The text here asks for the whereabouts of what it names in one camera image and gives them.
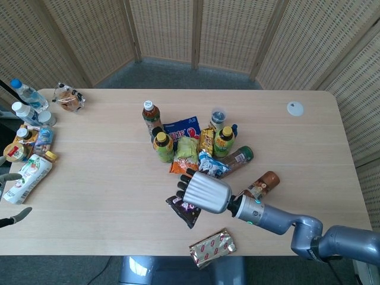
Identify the brown bottle with green cap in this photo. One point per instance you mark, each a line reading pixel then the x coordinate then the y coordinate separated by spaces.
pixel 239 158

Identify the water bottle with blue cap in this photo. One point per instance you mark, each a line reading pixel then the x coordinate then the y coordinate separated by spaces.
pixel 31 95

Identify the water bottle with white cap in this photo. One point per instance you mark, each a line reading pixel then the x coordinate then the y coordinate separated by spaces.
pixel 25 114

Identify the gold snack bar packet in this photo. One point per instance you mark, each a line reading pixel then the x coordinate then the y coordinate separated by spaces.
pixel 207 142

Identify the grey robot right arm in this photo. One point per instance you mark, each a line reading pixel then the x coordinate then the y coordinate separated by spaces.
pixel 276 218

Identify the black snack packet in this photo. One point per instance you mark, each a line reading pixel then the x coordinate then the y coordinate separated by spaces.
pixel 187 212

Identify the clear cup with blue lid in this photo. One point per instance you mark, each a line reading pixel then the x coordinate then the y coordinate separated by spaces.
pixel 218 117

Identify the silver robot right hand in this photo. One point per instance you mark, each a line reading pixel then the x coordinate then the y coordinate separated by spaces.
pixel 207 193

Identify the orange box with brown bottle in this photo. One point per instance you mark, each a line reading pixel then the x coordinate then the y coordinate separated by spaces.
pixel 26 135

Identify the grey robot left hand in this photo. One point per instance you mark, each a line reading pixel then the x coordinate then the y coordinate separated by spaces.
pixel 17 216

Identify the green tea bottle yellow cap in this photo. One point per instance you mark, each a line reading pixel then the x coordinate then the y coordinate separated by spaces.
pixel 224 142
pixel 162 147

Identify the brown tea bottle white cap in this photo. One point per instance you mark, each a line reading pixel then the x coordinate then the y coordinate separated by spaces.
pixel 150 117

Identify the white and blue snack packet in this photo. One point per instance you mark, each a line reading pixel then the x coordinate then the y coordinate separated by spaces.
pixel 212 166

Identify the clear bag of cookies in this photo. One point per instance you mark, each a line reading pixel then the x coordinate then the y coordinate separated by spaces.
pixel 69 98

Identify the black rod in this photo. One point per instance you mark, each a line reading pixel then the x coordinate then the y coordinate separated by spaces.
pixel 7 87

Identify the light green snack bag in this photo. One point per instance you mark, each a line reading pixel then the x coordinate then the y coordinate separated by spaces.
pixel 187 150

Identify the white drink bottle yellow cap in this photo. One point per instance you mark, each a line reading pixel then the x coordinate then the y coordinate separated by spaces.
pixel 28 175

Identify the gold lidded can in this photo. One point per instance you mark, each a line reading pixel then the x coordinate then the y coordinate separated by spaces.
pixel 15 152

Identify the silver foil snack packet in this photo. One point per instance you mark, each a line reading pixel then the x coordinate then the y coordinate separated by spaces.
pixel 213 246

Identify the blue yogurt pouch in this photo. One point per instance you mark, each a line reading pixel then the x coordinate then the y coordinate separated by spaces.
pixel 44 139

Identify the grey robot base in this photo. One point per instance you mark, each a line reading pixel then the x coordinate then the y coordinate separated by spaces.
pixel 166 271

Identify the orange snack bag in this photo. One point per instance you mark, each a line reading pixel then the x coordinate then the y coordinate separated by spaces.
pixel 182 166

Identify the small white capped bottle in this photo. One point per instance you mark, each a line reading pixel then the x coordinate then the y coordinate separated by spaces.
pixel 47 118

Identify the bamboo folding screen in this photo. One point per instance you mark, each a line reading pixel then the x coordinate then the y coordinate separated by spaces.
pixel 225 32

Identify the blue snack bag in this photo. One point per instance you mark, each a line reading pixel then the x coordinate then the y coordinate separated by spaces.
pixel 185 129

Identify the white round lid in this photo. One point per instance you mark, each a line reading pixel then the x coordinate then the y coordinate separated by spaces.
pixel 295 108

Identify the brown coffee bottle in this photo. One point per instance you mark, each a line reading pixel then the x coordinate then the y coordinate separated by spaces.
pixel 262 184

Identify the dark blue cloth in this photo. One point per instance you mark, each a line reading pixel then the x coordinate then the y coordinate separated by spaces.
pixel 234 128

